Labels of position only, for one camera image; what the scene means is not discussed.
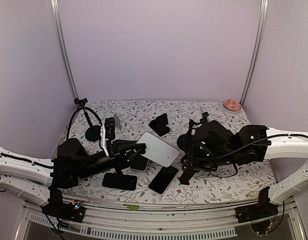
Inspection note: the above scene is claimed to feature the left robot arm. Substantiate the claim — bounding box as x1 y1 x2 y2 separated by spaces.
0 106 146 217

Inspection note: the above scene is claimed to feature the black folding phone stand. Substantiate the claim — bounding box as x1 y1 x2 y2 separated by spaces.
149 113 170 137

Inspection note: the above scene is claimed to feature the right aluminium frame post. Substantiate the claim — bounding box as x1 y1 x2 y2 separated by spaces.
240 0 268 107

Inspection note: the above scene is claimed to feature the front aluminium rail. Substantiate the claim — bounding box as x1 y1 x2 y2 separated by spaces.
16 198 308 240

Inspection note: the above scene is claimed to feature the red patterned bowl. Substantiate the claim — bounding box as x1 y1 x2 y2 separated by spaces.
223 99 242 113

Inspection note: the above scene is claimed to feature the white phone dual camera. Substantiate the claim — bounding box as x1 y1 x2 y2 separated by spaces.
137 132 180 168

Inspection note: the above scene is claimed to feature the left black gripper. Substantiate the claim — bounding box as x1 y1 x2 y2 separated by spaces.
76 139 146 181

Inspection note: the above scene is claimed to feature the white-edged phone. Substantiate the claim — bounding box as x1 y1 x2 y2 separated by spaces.
148 166 179 195
130 155 149 172

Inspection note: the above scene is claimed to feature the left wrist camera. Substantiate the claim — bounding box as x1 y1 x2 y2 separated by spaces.
100 117 117 157

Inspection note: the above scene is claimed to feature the black round phone stand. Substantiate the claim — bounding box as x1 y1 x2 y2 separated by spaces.
177 112 210 152
74 97 102 142

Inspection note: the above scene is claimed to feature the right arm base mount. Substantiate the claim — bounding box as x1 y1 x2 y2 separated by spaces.
235 186 278 223

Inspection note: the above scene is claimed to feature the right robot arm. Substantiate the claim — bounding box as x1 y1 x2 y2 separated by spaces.
177 120 308 218

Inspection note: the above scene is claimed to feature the floral table mat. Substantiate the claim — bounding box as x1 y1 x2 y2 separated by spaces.
63 100 275 205

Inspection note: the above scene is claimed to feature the aluminium frame post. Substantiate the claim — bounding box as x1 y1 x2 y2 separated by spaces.
240 0 268 107
50 0 79 99

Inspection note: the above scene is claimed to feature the green tape piece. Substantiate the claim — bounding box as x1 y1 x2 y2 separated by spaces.
124 204 140 211

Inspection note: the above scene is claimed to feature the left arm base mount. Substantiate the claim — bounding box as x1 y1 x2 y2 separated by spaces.
42 187 86 223

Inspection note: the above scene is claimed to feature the left aluminium frame post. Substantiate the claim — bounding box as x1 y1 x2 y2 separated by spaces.
50 0 79 99

